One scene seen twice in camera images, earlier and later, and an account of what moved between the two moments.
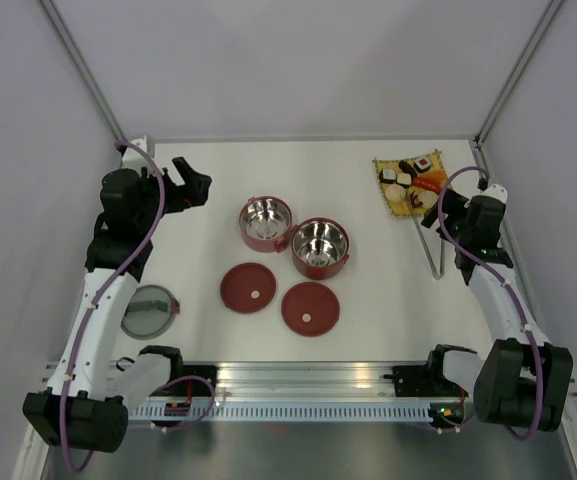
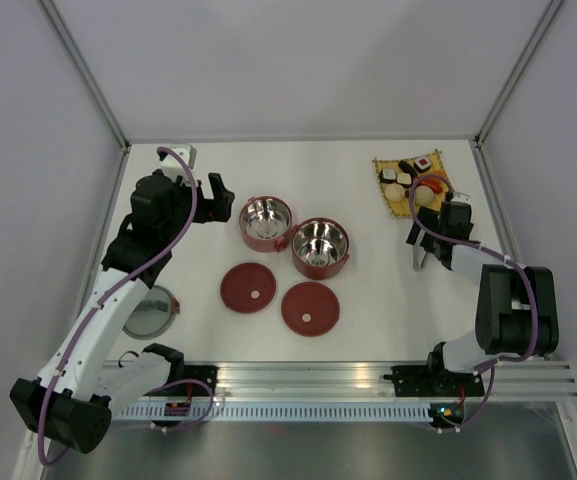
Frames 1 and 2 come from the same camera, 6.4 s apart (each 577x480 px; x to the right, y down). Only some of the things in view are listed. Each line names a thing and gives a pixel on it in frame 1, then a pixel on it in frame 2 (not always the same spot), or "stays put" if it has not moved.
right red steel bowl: (319, 248) stays put
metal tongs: (415, 203) to (419, 252)
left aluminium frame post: (83, 68) stays put
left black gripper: (192, 193) to (217, 209)
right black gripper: (454, 205) to (429, 218)
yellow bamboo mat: (412, 185) stays put
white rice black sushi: (387, 175) stays put
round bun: (395, 193) stays put
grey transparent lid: (149, 312) stays put
